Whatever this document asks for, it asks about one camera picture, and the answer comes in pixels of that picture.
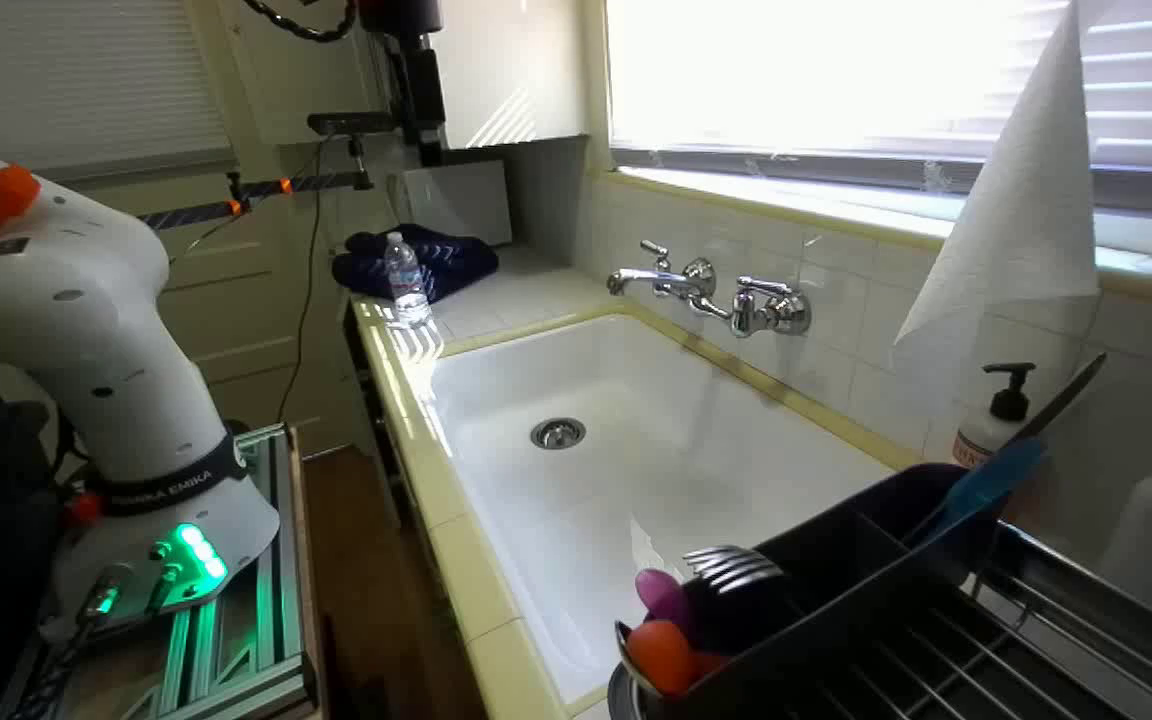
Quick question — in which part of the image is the blue handled knife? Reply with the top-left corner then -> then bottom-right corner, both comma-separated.
912,349 -> 1111,547

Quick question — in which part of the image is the thin black cable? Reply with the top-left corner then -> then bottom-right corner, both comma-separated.
271,130 -> 336,430

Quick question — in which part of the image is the chrome faucet valve body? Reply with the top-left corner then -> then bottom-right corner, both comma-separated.
660,253 -> 817,340

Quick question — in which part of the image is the orange round utensil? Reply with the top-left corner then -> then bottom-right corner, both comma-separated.
625,614 -> 713,701

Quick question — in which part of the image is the silver fork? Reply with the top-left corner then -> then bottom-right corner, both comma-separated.
685,539 -> 789,599

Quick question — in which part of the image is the metal sink drain strainer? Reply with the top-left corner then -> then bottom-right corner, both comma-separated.
529,417 -> 589,450

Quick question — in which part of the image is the chrome faucet spout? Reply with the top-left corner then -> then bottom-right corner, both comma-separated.
605,260 -> 699,298

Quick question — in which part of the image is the white sink basin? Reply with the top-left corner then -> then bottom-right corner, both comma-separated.
427,313 -> 898,702

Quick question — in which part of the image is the purple utensil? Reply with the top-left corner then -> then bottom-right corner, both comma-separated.
630,564 -> 703,635

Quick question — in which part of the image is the black stereo camera bar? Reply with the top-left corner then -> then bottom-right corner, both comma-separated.
303,107 -> 402,138

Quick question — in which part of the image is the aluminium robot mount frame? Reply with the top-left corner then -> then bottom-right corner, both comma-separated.
133,418 -> 325,720

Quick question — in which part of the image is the striped tripod rod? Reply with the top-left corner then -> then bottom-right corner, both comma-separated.
133,165 -> 377,232

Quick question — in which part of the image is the dark blue cloth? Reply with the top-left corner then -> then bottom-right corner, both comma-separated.
327,221 -> 505,303

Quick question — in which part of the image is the white window blind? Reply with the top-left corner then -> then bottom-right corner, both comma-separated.
599,0 -> 1152,185

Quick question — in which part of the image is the black utensil caddy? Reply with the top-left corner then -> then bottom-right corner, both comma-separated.
609,460 -> 1009,720

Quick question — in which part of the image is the clear plastic water bottle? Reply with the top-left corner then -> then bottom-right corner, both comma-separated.
379,229 -> 445,337

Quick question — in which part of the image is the soap dispenser bottle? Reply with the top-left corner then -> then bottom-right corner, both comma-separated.
952,361 -> 1041,473

